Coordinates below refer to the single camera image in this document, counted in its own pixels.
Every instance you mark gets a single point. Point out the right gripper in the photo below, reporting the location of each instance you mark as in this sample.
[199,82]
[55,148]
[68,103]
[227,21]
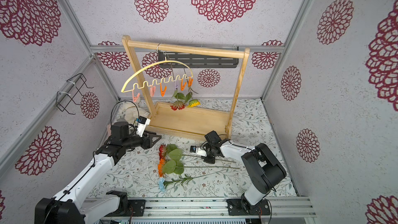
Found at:
[210,151]

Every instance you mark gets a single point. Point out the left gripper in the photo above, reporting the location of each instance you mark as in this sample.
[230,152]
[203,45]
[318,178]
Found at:
[149,144]

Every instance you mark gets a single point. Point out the wooden clothes rack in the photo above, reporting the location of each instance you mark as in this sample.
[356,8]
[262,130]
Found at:
[191,123]

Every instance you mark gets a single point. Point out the orange artificial flower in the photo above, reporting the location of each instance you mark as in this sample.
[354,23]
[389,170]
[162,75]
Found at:
[166,167]

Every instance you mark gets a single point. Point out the orange clothespin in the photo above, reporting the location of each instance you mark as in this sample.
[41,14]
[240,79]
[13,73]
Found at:
[163,90]
[183,85]
[190,82]

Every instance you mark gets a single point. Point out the yellow artificial flower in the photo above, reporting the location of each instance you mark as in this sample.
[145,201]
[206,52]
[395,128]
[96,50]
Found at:
[190,101]

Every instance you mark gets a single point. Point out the red artificial flower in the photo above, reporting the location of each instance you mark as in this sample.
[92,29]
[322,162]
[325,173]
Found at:
[179,98]
[172,152]

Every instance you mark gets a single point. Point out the yellow wavy clothes hanger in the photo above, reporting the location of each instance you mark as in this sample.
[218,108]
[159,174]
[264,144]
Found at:
[137,81]

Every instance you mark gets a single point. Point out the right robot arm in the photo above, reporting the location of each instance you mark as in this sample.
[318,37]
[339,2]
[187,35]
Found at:
[264,169]

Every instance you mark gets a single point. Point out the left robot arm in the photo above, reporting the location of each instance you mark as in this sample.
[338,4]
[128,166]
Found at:
[68,207]

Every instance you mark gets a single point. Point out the white plush toy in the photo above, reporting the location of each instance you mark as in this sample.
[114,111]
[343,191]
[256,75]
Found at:
[128,112]

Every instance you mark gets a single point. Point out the blue artificial flower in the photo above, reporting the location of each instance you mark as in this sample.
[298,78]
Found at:
[163,183]

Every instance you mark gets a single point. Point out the orange clothespin at end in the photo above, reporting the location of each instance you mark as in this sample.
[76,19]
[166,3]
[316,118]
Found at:
[190,82]

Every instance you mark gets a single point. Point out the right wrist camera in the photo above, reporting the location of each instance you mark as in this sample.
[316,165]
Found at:
[199,151]

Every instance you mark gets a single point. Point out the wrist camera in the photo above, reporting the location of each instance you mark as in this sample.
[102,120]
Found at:
[142,123]
[199,151]

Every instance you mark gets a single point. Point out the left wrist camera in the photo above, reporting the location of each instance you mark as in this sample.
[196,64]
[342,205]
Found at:
[142,123]

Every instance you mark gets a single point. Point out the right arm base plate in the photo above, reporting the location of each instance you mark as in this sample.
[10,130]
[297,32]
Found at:
[241,207]

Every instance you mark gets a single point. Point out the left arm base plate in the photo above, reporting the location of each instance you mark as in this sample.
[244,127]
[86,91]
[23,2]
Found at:
[127,208]

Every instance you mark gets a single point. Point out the aluminium front rail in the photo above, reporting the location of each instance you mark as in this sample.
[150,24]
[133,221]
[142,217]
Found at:
[185,208]

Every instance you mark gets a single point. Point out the dark slotted wall shelf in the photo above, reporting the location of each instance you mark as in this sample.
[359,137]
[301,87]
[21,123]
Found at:
[199,61]

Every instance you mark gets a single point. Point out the black wire wall rack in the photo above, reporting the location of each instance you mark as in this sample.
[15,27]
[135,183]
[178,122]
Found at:
[74,88]

